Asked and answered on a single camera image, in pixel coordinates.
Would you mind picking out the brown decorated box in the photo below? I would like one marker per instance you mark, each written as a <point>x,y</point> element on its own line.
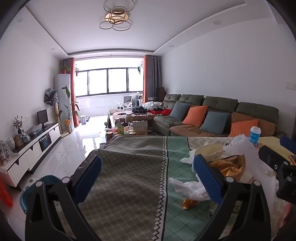
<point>19,140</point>

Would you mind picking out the patterned green grey tablecloth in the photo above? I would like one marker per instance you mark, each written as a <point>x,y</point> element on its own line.
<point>129,173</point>

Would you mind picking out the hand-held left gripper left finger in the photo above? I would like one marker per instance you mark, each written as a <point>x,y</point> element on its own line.
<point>89,179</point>

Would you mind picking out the grey curtain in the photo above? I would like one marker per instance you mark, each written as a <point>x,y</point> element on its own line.
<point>155,76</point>

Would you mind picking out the blue-grey cushion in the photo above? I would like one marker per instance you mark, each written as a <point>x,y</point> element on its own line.
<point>179,110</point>
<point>215,122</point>

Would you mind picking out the cream scalloped bowl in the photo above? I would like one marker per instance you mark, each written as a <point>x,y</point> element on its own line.
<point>208,150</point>

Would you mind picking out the black clothes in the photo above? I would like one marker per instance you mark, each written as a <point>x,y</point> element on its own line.
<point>139,109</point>

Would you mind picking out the green sofa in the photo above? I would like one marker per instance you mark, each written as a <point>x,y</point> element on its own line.
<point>219,102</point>

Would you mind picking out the white clothes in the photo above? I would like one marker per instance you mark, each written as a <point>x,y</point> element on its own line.
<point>150,104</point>

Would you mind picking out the cluster of lidded jars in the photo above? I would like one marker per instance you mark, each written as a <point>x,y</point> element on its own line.
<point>133,132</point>

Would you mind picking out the brown boxes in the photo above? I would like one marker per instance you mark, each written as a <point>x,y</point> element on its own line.
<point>161,93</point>

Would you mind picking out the white ceramic jar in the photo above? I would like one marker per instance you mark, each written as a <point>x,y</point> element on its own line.
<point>10,143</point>

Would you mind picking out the green box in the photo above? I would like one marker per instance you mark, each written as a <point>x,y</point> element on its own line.
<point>120,129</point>

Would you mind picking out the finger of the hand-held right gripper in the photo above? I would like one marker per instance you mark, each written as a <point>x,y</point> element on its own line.
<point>288,142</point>
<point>269,156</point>

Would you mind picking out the beige paper bag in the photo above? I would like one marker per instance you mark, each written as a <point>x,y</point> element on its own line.
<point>140,128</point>

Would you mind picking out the white tv cabinet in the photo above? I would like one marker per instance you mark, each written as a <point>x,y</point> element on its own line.
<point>30,150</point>

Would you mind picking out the blue white porcelain jar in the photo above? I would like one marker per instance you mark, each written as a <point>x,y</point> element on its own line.
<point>26,138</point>

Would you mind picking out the plastic wrapped glass ornament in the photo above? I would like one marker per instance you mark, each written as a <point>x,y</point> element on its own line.
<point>5,153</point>

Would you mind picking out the white office chair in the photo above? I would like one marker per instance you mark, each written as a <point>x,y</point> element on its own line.
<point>126,102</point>

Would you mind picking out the plastic wrapped item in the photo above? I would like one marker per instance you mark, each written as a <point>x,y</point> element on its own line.
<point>35,129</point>

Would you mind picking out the orange curtain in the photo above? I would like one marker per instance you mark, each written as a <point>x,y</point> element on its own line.
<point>145,78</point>
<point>72,88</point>

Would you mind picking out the small white pedal bin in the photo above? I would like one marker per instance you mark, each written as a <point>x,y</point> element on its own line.
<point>82,120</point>

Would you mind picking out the brown sofa blanket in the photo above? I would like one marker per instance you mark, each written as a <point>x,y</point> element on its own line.
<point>182,130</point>

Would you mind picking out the yellow table cover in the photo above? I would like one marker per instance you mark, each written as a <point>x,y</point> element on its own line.
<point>270,141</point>

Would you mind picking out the orange peel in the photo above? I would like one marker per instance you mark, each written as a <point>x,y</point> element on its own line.
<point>190,204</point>

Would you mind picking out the red plastic bag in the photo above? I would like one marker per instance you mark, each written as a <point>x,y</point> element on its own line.
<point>5,193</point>

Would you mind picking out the tall leafy plant yellow pot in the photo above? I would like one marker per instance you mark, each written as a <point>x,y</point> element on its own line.
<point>68,115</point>

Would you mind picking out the red clothes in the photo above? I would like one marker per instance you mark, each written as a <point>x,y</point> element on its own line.
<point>166,112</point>

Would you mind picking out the white tissue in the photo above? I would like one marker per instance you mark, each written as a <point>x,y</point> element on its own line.
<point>187,159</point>

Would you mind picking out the orange cushion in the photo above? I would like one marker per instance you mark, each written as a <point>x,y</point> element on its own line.
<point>241,128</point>
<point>195,115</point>

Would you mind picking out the golden snack wrapper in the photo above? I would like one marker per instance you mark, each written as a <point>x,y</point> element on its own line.
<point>231,168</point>

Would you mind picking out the small plant in vase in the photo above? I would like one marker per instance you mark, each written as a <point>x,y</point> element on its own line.
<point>18,122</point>

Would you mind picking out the dark coffee table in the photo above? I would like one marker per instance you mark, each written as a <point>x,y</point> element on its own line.
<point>104,141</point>

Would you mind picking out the black monitor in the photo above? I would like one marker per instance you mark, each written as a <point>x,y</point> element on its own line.
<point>42,116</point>

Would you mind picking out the black framed window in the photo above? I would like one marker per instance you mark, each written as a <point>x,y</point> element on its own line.
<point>108,81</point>

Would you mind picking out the cloth covered standing fan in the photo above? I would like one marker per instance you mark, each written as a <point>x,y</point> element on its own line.
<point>50,96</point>

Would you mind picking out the blue white paper cup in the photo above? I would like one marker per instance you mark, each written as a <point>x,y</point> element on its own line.
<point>254,136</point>

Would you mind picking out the white standing air conditioner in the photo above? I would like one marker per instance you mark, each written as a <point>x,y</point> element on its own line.
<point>62,92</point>

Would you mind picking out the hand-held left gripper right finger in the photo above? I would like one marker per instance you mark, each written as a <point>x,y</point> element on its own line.
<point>208,178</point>

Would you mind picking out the small potted plant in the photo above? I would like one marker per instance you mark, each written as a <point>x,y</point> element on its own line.
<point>65,69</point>

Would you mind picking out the red box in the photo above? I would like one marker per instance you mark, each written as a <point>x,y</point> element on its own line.
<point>155,111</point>

